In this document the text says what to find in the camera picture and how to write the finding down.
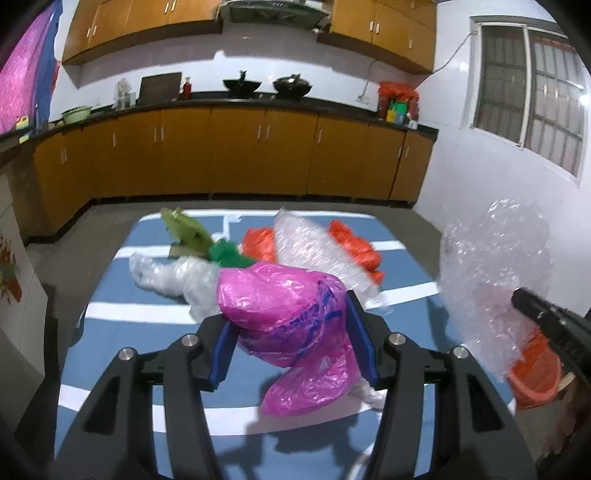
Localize white cabinet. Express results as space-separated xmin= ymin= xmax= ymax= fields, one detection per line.
xmin=0 ymin=161 xmax=49 ymax=384

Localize barred window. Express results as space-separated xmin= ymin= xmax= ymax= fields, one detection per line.
xmin=471 ymin=16 xmax=587 ymax=181

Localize black kitchen countertop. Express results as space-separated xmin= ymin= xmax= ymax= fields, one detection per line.
xmin=0 ymin=90 xmax=439 ymax=153

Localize red plastic bin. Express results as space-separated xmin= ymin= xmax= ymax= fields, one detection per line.
xmin=508 ymin=329 xmax=565 ymax=411

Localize blue white striped mat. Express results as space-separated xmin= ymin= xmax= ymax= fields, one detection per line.
xmin=55 ymin=209 xmax=518 ymax=480

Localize brown upper cabinets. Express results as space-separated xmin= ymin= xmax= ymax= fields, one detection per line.
xmin=318 ymin=0 xmax=437 ymax=75
xmin=61 ymin=0 xmax=222 ymax=65

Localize olive green foil bag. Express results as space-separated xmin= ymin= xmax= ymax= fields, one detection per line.
xmin=159 ymin=208 xmax=218 ymax=257

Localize brown lower kitchen cabinets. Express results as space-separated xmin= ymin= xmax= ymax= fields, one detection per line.
xmin=32 ymin=104 xmax=437 ymax=241

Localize clear plastic bag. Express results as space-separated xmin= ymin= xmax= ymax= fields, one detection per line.
xmin=128 ymin=253 xmax=227 ymax=324

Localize dark green plastic bag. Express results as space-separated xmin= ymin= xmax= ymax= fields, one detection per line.
xmin=209 ymin=239 xmax=256 ymax=269

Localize clear jar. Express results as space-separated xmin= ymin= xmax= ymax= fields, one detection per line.
xmin=113 ymin=78 xmax=134 ymax=110

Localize range hood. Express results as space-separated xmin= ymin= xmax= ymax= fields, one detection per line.
xmin=219 ymin=0 xmax=333 ymax=31

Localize pink plastic bag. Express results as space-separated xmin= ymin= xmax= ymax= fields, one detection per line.
xmin=216 ymin=262 xmax=370 ymax=418

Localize white wall cable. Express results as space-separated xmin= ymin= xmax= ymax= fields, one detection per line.
xmin=362 ymin=32 xmax=476 ymax=97

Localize large bubble wrap sheet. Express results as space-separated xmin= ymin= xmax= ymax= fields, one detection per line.
xmin=438 ymin=198 xmax=555 ymax=381

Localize flower sticker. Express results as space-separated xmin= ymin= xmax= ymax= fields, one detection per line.
xmin=0 ymin=231 xmax=24 ymax=305

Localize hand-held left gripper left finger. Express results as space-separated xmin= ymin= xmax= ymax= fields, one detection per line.
xmin=54 ymin=316 xmax=241 ymax=480

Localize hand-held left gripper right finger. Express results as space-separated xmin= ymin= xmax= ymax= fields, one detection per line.
xmin=345 ymin=290 xmax=539 ymax=480

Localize green basin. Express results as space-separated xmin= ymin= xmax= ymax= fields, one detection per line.
xmin=61 ymin=106 xmax=93 ymax=125

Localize black wok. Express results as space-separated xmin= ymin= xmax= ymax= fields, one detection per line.
xmin=272 ymin=74 xmax=312 ymax=99
xmin=223 ymin=70 xmax=263 ymax=97

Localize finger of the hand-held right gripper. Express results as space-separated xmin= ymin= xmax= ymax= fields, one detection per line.
xmin=512 ymin=287 xmax=591 ymax=384

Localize red bag with packets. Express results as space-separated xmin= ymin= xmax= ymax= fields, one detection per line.
xmin=378 ymin=82 xmax=420 ymax=123

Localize brown cutting board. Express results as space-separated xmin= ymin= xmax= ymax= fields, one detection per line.
xmin=139 ymin=71 xmax=183 ymax=104

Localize crumpled bubble wrap sheet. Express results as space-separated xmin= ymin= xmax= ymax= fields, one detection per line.
xmin=272 ymin=208 xmax=393 ymax=315

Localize orange-red plastic bag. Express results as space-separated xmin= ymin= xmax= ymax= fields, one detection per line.
xmin=242 ymin=227 xmax=278 ymax=264
xmin=329 ymin=219 xmax=385 ymax=284

